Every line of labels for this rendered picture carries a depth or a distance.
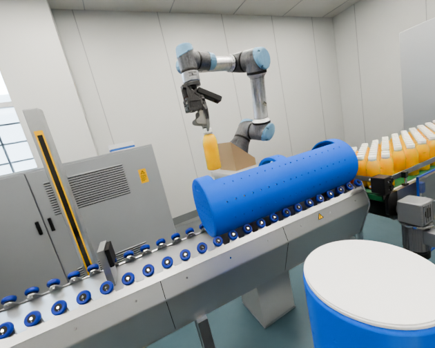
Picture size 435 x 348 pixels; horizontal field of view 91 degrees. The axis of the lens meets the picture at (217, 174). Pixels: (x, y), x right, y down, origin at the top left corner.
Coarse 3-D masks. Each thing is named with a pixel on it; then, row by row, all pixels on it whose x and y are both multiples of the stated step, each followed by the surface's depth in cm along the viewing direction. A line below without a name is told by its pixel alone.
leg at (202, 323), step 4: (204, 316) 97; (196, 320) 96; (200, 320) 95; (204, 320) 95; (200, 324) 94; (204, 324) 95; (208, 324) 96; (200, 328) 95; (204, 328) 95; (208, 328) 96; (200, 332) 95; (204, 332) 96; (208, 332) 96; (200, 336) 99; (204, 336) 96; (208, 336) 96; (212, 336) 98; (204, 340) 96; (208, 340) 97; (212, 340) 98; (204, 344) 96; (208, 344) 97; (212, 344) 98
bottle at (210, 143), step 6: (210, 132) 96; (204, 138) 96; (210, 138) 95; (204, 144) 96; (210, 144) 95; (216, 144) 97; (204, 150) 98; (210, 150) 96; (216, 150) 97; (210, 156) 97; (216, 156) 98; (210, 162) 98; (216, 162) 98; (210, 168) 99; (216, 168) 99
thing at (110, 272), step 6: (102, 246) 84; (108, 246) 84; (102, 252) 80; (108, 252) 82; (114, 252) 90; (102, 258) 81; (108, 258) 82; (114, 258) 86; (102, 264) 81; (108, 264) 82; (114, 264) 83; (108, 270) 82; (114, 270) 88; (108, 276) 82; (114, 276) 85; (114, 282) 83
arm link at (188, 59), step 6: (186, 42) 87; (180, 48) 86; (186, 48) 86; (192, 48) 88; (180, 54) 87; (186, 54) 87; (192, 54) 88; (198, 54) 90; (180, 60) 88; (186, 60) 87; (192, 60) 88; (198, 60) 90; (180, 66) 89; (186, 66) 87; (192, 66) 88; (198, 66) 92
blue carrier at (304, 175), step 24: (336, 144) 117; (264, 168) 100; (288, 168) 102; (312, 168) 105; (336, 168) 110; (216, 192) 89; (240, 192) 91; (264, 192) 95; (288, 192) 100; (312, 192) 108; (216, 216) 87; (240, 216) 92; (264, 216) 102
